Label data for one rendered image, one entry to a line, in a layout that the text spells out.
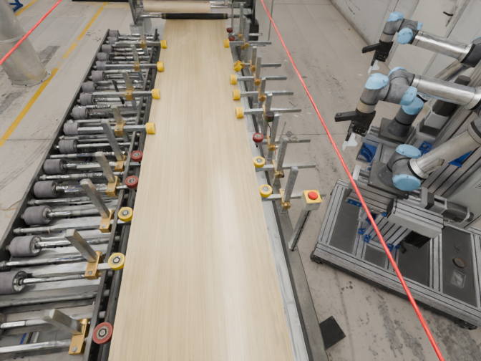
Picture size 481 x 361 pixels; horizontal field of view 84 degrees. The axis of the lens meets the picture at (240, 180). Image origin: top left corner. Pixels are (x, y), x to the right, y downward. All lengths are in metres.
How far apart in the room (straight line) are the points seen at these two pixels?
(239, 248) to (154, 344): 0.56
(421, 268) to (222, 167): 1.76
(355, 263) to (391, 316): 0.49
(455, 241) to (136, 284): 2.53
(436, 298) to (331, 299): 0.73
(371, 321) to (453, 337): 0.60
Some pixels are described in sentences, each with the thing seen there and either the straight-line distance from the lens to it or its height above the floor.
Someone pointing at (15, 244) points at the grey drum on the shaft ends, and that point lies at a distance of 1.88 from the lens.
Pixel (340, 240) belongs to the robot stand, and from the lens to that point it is 2.42.
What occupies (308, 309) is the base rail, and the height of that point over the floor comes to 0.70.
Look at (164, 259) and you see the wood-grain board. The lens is 1.45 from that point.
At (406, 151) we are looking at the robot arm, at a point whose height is 1.27.
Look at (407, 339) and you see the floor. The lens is 2.58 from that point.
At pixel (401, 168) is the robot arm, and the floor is 1.25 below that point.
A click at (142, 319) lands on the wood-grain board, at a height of 0.90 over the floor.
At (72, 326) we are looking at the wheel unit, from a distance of 1.44.
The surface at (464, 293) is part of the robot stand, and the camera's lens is 2.72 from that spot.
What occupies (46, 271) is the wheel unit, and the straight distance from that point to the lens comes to 1.70.
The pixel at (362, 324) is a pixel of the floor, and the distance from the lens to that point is 2.46.
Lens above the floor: 2.19
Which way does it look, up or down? 50 degrees down
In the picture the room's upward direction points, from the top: 3 degrees clockwise
